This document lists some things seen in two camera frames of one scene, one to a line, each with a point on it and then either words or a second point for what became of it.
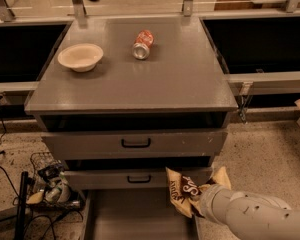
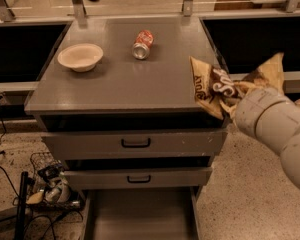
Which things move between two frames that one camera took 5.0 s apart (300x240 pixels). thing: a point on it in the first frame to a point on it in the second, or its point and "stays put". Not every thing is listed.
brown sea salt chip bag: x=185 y=192 to x=217 y=93
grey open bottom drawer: x=135 y=214 stays put
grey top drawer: x=135 y=143 stays put
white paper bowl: x=80 y=57 stays put
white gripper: x=207 y=198 to x=250 y=111
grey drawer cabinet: x=121 y=99 stays put
